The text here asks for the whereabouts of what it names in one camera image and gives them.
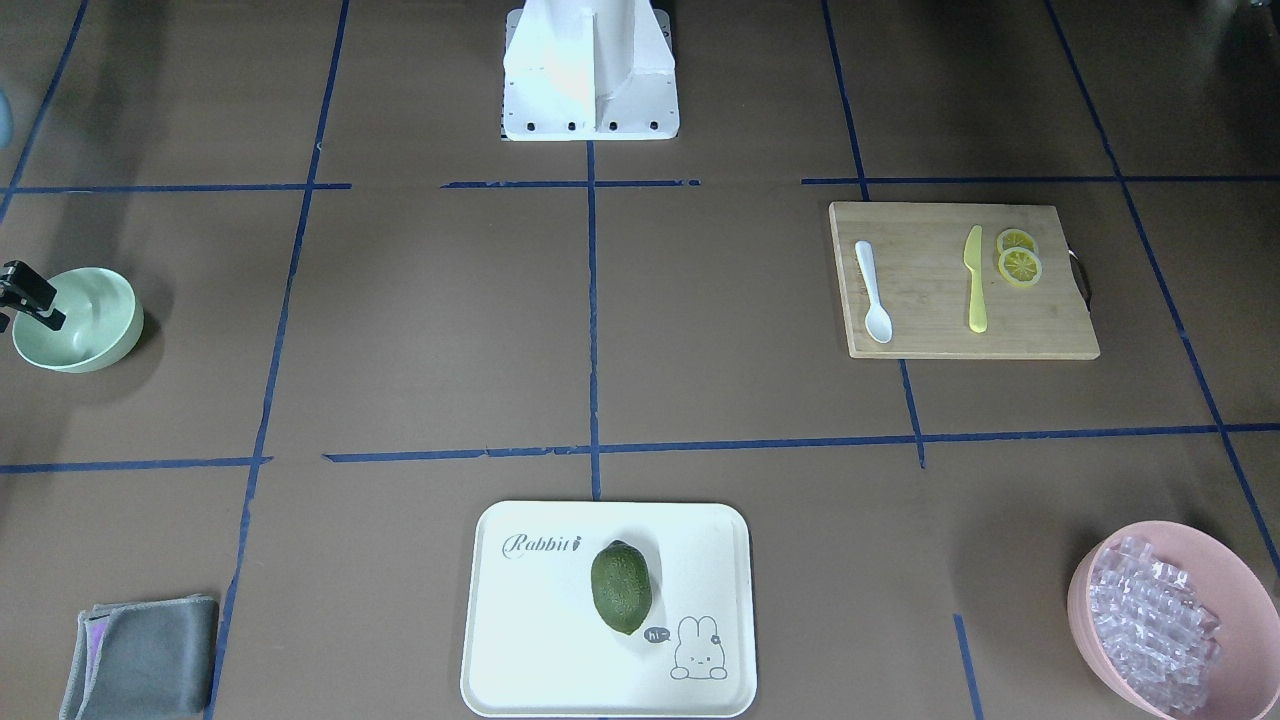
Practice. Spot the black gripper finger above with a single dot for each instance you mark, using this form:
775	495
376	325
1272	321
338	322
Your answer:
27	292

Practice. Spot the mint green bowl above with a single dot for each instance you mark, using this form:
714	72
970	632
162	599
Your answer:
103	321

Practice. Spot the white plastic spoon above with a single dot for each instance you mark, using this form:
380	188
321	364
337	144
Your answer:
877	321

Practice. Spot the pink bowl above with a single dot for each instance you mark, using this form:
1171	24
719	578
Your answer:
1245	681

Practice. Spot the grey folded cloth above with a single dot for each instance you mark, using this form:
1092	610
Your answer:
143	660

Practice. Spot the cream rabbit tray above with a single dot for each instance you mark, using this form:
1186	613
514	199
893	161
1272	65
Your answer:
535	646

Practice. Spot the green avocado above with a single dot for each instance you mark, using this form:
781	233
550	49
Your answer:
621	588

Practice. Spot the bamboo cutting board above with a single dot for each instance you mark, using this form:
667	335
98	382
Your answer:
923	283

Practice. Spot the yellow plastic knife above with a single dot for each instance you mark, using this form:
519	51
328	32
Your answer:
976	313

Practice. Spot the upper lemon slice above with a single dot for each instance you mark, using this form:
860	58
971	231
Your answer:
1014	238

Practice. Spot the lemon slice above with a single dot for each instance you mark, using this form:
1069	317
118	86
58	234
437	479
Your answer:
1020	267
1014	238

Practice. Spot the lower lemon slice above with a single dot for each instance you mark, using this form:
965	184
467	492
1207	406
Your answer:
1020	267

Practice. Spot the clear ice cubes pile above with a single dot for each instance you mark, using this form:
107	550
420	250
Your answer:
1152	626

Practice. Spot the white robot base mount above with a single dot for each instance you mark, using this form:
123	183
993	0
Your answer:
589	71

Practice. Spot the metal board handle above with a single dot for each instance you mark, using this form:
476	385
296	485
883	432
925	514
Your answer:
1081	278

